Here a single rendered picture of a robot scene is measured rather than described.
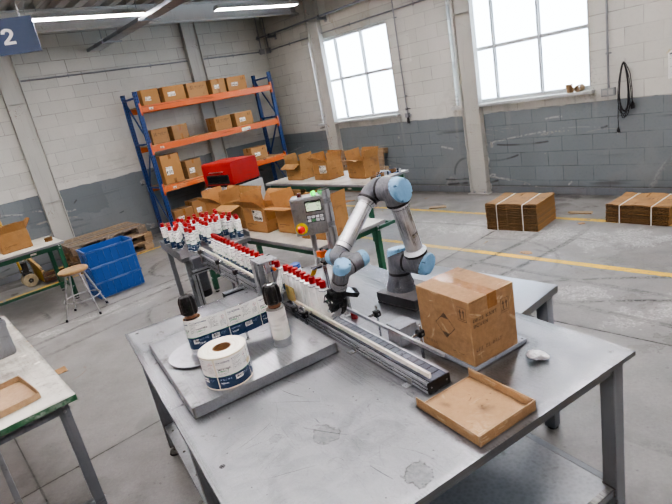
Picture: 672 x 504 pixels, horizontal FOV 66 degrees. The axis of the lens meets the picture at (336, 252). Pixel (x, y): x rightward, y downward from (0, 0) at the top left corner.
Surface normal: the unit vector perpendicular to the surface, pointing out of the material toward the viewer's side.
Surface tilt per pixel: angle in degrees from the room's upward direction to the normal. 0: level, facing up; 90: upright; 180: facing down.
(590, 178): 90
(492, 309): 90
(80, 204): 90
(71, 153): 90
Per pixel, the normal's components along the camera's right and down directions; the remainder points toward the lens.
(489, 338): 0.51, 0.17
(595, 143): -0.73, 0.33
